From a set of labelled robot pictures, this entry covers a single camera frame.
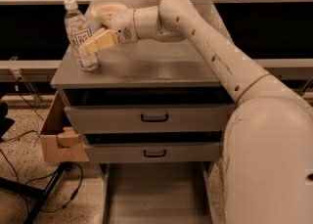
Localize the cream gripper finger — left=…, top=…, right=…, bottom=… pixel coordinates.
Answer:
left=83, top=28, right=118, bottom=54
left=100, top=12, right=114, bottom=26

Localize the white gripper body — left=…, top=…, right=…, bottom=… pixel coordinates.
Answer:
left=111, top=9, right=139, bottom=43

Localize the clear plastic water bottle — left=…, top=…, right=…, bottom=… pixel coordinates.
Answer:
left=64, top=0, right=99, bottom=71

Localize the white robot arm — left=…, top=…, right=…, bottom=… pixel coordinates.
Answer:
left=84, top=0, right=313, bottom=224

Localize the grey drawer cabinet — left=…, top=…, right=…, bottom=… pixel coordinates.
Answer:
left=51, top=39, right=234, bottom=150

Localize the grey top drawer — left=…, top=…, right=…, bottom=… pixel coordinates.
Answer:
left=65, top=105, right=235, bottom=134

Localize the grey middle drawer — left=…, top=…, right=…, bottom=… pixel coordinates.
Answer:
left=85, top=142, right=222, bottom=163

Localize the grey open bottom drawer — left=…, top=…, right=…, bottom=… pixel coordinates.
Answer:
left=102, top=161, right=225, bottom=224

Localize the white paper bowl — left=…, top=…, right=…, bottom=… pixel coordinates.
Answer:
left=91, top=3, right=127, bottom=21

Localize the cardboard box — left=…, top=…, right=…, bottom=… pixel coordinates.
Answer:
left=40, top=93, right=88, bottom=162

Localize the black tripod stand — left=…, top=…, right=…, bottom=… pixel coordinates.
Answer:
left=0, top=162, right=73, bottom=224

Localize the metal railing frame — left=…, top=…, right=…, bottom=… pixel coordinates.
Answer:
left=1, top=0, right=312, bottom=82

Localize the black floor cable left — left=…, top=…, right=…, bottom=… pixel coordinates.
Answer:
left=0, top=129, right=84, bottom=214

